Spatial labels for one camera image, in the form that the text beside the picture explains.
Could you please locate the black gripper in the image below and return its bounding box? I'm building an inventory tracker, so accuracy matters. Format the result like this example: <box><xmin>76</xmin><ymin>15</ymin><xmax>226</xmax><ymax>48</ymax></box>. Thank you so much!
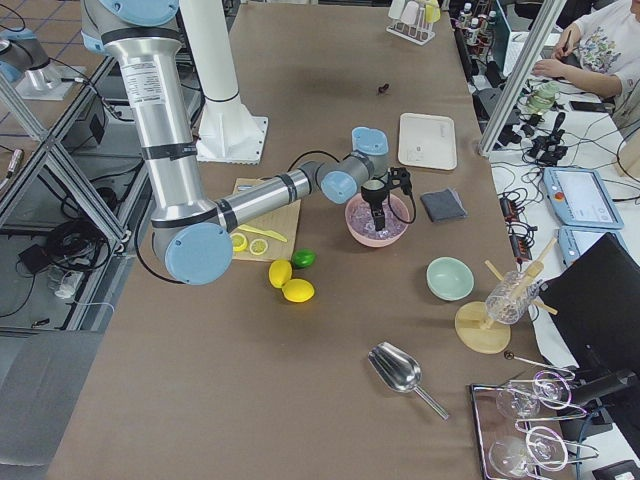
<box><xmin>361</xmin><ymin>180</ymin><xmax>387</xmax><ymax>231</ymax></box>

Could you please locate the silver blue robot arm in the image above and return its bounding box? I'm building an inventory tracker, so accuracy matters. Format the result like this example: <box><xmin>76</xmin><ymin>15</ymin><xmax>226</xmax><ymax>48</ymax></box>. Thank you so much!
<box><xmin>81</xmin><ymin>1</ymin><xmax>388</xmax><ymax>285</ymax></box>

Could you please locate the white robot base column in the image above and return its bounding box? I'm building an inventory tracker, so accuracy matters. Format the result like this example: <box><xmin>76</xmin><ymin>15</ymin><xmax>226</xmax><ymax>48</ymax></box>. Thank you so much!
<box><xmin>179</xmin><ymin>0</ymin><xmax>268</xmax><ymax>165</ymax></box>

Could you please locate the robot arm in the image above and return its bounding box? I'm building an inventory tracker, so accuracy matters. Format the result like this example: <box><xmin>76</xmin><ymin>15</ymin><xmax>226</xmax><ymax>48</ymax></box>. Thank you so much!
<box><xmin>1</xmin><ymin>28</ymin><xmax>51</xmax><ymax>83</ymax></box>

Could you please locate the pink bowl of ice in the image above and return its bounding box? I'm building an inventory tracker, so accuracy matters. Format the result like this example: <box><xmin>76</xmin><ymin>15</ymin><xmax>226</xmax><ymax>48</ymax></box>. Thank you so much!
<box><xmin>344</xmin><ymin>194</ymin><xmax>410</xmax><ymax>248</ymax></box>

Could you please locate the wooden cup tree stand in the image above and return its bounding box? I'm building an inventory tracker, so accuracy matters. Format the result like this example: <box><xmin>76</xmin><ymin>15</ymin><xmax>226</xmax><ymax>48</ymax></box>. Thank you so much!
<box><xmin>455</xmin><ymin>237</ymin><xmax>558</xmax><ymax>354</ymax></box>

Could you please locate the clear textured glass cup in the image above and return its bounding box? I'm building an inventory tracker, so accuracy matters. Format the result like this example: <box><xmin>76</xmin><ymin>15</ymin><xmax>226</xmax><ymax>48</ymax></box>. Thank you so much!
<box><xmin>485</xmin><ymin>271</ymin><xmax>542</xmax><ymax>325</ymax></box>

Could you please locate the metal ice scoop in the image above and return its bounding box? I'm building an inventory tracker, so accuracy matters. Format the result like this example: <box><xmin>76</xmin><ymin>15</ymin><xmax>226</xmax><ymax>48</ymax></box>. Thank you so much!
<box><xmin>368</xmin><ymin>342</ymin><xmax>450</xmax><ymax>420</ymax></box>

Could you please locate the pale green plastic cup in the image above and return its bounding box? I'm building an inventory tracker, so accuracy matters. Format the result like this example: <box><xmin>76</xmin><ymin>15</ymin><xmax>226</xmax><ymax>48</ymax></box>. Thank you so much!
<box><xmin>388</xmin><ymin>0</ymin><xmax>405</xmax><ymax>20</ymax></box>

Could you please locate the yellow plastic cup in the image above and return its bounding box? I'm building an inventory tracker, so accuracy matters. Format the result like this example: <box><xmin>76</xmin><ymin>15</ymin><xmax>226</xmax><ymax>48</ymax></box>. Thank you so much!
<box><xmin>424</xmin><ymin>0</ymin><xmax>441</xmax><ymax>24</ymax></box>

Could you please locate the grey folded cloth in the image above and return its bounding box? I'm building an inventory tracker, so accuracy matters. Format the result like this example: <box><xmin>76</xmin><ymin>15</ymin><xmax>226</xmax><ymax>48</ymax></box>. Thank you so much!
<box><xmin>420</xmin><ymin>188</ymin><xmax>467</xmax><ymax>222</ymax></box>

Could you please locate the green lime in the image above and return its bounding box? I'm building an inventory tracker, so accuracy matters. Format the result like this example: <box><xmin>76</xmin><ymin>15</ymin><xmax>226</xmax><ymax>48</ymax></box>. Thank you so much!
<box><xmin>291</xmin><ymin>248</ymin><xmax>316</xmax><ymax>269</ymax></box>

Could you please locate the cream rabbit tray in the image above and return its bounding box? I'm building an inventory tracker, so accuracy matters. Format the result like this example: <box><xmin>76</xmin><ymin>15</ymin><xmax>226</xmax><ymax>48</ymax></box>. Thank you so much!
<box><xmin>398</xmin><ymin>113</ymin><xmax>457</xmax><ymax>171</ymax></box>

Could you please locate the mint green bowl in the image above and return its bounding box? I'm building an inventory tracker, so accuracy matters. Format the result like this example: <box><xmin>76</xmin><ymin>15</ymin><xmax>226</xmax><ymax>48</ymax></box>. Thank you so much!
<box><xmin>426</xmin><ymin>257</ymin><xmax>475</xmax><ymax>301</ymax></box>

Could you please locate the wooden cutting board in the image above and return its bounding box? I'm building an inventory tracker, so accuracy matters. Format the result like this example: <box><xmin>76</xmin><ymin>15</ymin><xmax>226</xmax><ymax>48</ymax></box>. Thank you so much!
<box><xmin>233</xmin><ymin>201</ymin><xmax>301</xmax><ymax>262</ymax></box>

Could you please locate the yellow plastic knife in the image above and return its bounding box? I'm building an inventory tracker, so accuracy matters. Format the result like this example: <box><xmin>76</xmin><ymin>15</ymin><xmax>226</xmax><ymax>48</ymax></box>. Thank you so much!
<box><xmin>237</xmin><ymin>224</ymin><xmax>288</xmax><ymax>243</ymax></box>

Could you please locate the yellow lemon front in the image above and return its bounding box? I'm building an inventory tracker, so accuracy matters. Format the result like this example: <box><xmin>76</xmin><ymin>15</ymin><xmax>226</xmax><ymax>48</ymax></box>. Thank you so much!
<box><xmin>282</xmin><ymin>278</ymin><xmax>315</xmax><ymax>303</ymax></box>

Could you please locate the yellow lemon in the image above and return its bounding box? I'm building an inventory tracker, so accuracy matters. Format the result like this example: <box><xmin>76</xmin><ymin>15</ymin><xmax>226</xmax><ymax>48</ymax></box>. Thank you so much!
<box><xmin>282</xmin><ymin>278</ymin><xmax>315</xmax><ymax>303</ymax></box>
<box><xmin>268</xmin><ymin>259</ymin><xmax>293</xmax><ymax>289</ymax></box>

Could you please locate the yellow lemon back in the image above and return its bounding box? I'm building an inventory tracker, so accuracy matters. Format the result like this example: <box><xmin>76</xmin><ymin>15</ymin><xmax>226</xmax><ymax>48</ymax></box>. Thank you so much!
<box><xmin>268</xmin><ymin>259</ymin><xmax>293</xmax><ymax>289</ymax></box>

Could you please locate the lemon slice inner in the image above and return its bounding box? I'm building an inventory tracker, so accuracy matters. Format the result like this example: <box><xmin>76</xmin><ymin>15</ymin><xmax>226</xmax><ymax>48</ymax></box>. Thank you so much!
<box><xmin>249</xmin><ymin>238</ymin><xmax>269</xmax><ymax>256</ymax></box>

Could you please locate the lemon slice near edge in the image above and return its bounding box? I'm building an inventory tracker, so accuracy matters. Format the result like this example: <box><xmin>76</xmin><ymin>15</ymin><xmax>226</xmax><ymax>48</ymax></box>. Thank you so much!
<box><xmin>230</xmin><ymin>232</ymin><xmax>249</xmax><ymax>253</ymax></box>

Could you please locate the blue teach pendant tablet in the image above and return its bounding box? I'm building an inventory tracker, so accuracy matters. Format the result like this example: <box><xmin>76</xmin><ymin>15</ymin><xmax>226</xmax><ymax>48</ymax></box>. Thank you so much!
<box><xmin>542</xmin><ymin>167</ymin><xmax>624</xmax><ymax>230</ymax></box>

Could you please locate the black monitor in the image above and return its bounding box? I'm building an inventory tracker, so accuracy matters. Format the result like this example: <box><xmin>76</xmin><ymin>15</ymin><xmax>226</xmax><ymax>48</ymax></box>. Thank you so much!
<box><xmin>540</xmin><ymin>233</ymin><xmax>639</xmax><ymax>374</ymax></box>

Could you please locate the upper hanging wine glass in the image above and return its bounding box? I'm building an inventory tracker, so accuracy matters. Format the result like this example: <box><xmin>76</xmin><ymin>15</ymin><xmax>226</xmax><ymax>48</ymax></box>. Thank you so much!
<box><xmin>496</xmin><ymin>370</ymin><xmax>571</xmax><ymax>420</ymax></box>

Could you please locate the hanging wine glass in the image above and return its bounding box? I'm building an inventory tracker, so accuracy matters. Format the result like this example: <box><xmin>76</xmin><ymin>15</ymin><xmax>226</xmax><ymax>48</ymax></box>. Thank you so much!
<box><xmin>496</xmin><ymin>370</ymin><xmax>571</xmax><ymax>420</ymax></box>
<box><xmin>489</xmin><ymin>426</ymin><xmax>569</xmax><ymax>479</ymax></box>

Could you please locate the wine glass rack tray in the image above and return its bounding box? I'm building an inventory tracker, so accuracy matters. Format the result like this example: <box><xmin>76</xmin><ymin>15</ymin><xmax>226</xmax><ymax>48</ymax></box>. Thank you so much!
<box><xmin>469</xmin><ymin>369</ymin><xmax>599</xmax><ymax>479</ymax></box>

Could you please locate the lower hanging wine glass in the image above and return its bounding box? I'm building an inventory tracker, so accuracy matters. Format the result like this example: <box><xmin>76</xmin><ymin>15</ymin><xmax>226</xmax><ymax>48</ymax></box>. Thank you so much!
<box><xmin>489</xmin><ymin>426</ymin><xmax>569</xmax><ymax>479</ymax></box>

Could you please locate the seated person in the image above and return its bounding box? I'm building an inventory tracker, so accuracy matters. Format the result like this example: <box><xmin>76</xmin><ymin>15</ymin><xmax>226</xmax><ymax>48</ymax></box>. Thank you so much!
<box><xmin>532</xmin><ymin>1</ymin><xmax>639</xmax><ymax>136</ymax></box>

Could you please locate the white wire cup rack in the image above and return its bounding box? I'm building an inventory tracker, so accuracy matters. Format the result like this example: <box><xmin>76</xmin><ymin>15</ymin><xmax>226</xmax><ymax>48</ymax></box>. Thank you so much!
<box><xmin>386</xmin><ymin>16</ymin><xmax>436</xmax><ymax>46</ymax></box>

